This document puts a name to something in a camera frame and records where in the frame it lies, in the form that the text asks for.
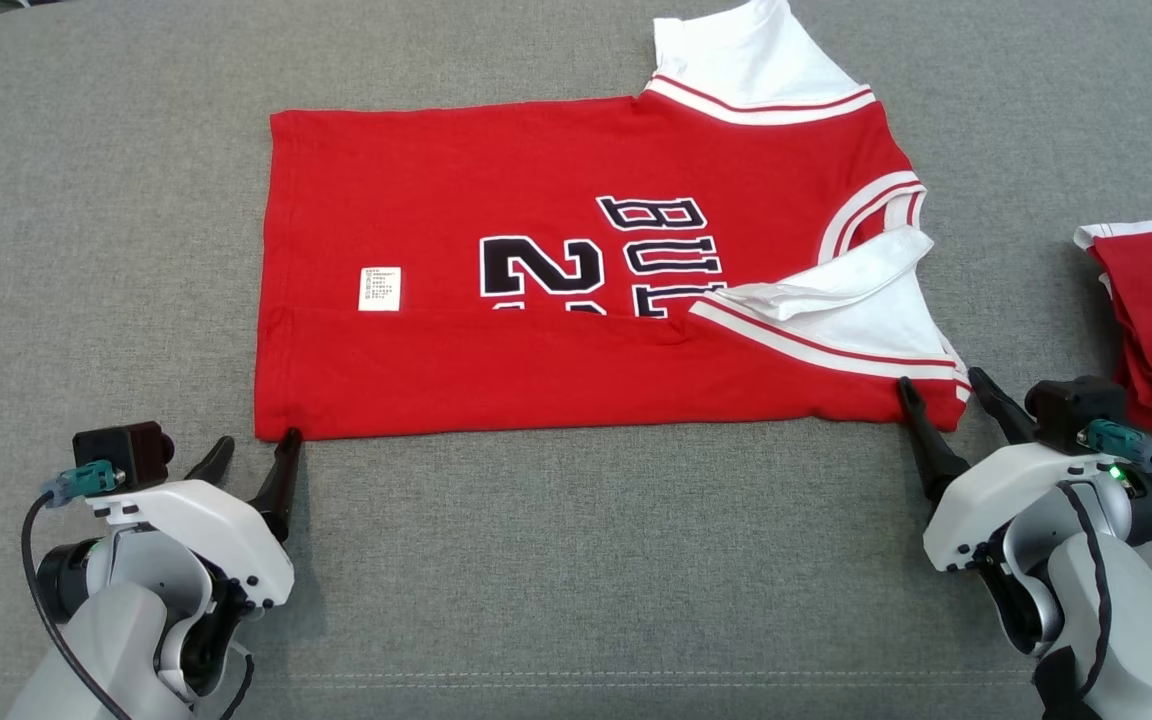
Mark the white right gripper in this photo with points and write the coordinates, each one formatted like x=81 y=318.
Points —
x=986 y=495

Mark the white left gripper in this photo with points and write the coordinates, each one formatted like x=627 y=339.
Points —
x=206 y=515

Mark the red basketball jersey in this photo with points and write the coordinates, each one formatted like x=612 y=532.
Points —
x=436 y=180

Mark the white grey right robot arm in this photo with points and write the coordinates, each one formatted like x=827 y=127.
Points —
x=1126 y=620

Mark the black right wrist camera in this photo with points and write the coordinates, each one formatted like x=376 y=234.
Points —
x=1076 y=410

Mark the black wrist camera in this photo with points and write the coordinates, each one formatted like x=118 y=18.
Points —
x=126 y=450
x=1076 y=410

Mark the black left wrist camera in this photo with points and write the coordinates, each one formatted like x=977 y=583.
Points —
x=126 y=450

